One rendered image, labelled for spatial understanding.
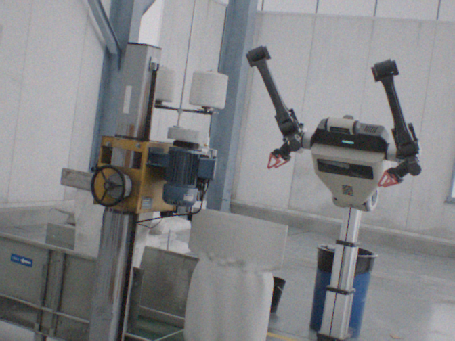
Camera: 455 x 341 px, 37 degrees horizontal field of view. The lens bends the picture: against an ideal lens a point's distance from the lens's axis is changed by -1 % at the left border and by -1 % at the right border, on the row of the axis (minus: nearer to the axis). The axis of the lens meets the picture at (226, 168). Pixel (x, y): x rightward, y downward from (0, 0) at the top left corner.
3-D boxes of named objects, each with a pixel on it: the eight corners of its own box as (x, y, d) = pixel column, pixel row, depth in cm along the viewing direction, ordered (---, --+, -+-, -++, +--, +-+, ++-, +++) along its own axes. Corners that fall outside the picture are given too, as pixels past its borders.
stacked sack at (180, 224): (194, 233, 702) (196, 218, 702) (158, 237, 642) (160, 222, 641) (158, 224, 722) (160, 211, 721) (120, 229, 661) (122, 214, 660)
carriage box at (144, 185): (176, 211, 327) (185, 145, 326) (136, 214, 297) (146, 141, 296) (133, 202, 338) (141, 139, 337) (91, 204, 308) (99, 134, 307)
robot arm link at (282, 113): (266, 46, 336) (246, 55, 338) (265, 44, 331) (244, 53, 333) (300, 127, 336) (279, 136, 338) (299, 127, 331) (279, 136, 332)
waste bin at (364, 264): (372, 331, 555) (384, 252, 552) (354, 344, 509) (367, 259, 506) (316, 316, 576) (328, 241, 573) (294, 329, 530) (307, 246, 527)
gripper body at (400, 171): (388, 169, 310) (401, 159, 308) (393, 170, 319) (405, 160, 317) (396, 180, 308) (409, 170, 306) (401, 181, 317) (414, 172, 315)
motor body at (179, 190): (201, 207, 308) (209, 151, 306) (184, 208, 294) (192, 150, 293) (172, 201, 314) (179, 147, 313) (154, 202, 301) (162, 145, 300)
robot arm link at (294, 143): (294, 118, 335) (278, 125, 336) (296, 124, 324) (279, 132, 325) (304, 140, 338) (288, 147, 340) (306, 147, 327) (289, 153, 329)
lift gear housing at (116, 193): (130, 199, 300) (133, 174, 299) (122, 199, 295) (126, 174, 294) (110, 195, 305) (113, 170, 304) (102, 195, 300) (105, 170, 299)
